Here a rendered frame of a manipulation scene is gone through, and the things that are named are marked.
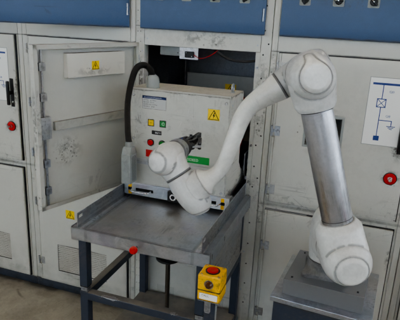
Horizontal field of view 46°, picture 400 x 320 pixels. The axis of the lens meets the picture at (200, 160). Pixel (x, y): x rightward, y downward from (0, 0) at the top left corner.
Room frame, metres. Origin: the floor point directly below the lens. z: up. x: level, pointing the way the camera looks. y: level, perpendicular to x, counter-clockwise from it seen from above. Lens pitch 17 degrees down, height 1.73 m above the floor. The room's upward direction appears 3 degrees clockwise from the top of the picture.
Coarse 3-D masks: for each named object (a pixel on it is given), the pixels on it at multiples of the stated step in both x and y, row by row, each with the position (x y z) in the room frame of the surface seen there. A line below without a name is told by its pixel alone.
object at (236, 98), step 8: (136, 88) 2.17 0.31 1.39; (144, 88) 2.16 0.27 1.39; (152, 88) 2.16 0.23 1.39; (160, 88) 2.19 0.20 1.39; (168, 88) 2.20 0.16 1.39; (176, 88) 2.22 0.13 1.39; (184, 88) 2.23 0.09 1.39; (192, 88) 2.24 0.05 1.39; (200, 88) 2.25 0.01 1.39; (208, 88) 2.26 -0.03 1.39; (216, 88) 2.27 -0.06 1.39; (216, 96) 2.05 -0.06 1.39; (224, 96) 2.04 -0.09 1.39; (232, 96) 2.07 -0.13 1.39; (240, 96) 2.18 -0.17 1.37; (232, 104) 2.06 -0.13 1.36; (232, 112) 2.07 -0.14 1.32; (232, 168) 2.13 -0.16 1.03; (240, 168) 2.28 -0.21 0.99; (232, 176) 2.14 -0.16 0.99; (240, 176) 2.29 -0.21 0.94; (232, 184) 2.15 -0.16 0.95
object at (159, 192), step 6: (126, 186) 2.18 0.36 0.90; (138, 186) 2.16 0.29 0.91; (144, 186) 2.15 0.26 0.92; (150, 186) 2.14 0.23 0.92; (156, 186) 2.13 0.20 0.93; (126, 192) 2.18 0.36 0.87; (144, 192) 2.15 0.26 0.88; (156, 192) 2.13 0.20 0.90; (162, 192) 2.12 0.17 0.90; (162, 198) 2.12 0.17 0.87; (216, 198) 2.03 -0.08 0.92; (222, 198) 2.02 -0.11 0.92; (228, 198) 2.02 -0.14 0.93; (222, 204) 2.02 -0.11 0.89
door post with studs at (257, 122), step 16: (272, 0) 2.25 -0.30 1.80; (272, 16) 2.25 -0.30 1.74; (256, 64) 2.27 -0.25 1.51; (256, 80) 2.27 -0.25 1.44; (256, 128) 2.26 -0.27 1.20; (256, 144) 2.26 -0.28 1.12; (256, 160) 2.26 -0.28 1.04; (256, 176) 2.25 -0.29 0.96; (256, 192) 2.25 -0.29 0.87; (256, 208) 2.25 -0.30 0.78
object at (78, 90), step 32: (32, 64) 1.97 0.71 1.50; (64, 64) 2.11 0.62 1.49; (96, 64) 2.23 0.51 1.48; (128, 64) 2.44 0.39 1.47; (32, 96) 1.97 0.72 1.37; (64, 96) 2.11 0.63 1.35; (96, 96) 2.26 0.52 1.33; (64, 128) 2.09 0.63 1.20; (96, 128) 2.26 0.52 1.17; (64, 160) 2.10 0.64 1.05; (96, 160) 2.26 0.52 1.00; (64, 192) 2.10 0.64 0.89; (96, 192) 2.22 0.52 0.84
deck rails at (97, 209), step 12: (120, 192) 2.15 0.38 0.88; (240, 192) 2.17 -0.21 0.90; (96, 204) 1.94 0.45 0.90; (108, 204) 2.04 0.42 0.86; (228, 204) 1.97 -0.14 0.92; (84, 216) 1.85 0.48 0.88; (96, 216) 1.92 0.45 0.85; (228, 216) 1.97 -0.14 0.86; (84, 228) 1.80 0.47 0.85; (216, 228) 1.79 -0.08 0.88; (204, 240) 1.74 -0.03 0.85
